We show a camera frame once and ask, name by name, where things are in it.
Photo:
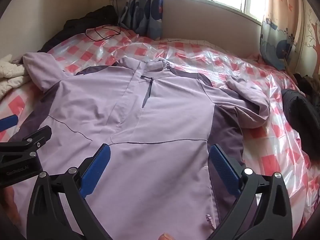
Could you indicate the purple jacket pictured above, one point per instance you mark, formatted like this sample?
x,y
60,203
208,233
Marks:
x,y
150,155

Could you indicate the black bag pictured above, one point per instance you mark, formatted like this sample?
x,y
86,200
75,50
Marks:
x,y
300,115

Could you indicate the black clothing pile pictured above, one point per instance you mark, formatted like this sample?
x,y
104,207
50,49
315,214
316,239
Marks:
x,y
82,21

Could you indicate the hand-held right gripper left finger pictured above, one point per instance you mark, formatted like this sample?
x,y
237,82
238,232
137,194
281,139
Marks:
x,y
96,170

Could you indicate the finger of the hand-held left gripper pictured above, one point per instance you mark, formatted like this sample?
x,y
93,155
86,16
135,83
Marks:
x,y
7,123
37,136

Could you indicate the tree painted bed board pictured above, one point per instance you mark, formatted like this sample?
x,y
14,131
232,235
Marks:
x,y
312,37

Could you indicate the red checkered plastic tablecloth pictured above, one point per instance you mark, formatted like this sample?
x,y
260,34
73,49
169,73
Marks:
x,y
200,52

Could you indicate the pink star curtain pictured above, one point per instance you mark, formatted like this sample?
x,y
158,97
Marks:
x,y
277,42

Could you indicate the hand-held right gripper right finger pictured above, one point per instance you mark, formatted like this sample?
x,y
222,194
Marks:
x,y
225,170

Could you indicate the cream quilted cloth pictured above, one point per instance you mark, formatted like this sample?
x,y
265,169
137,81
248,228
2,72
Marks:
x,y
10,72

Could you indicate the brown furry cloth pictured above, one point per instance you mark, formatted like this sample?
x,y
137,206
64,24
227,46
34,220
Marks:
x,y
308,85

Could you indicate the person's right hand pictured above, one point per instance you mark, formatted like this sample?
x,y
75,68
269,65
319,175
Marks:
x,y
166,237

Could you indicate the blue printed curtain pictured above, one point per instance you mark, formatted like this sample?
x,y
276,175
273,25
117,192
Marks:
x,y
147,7

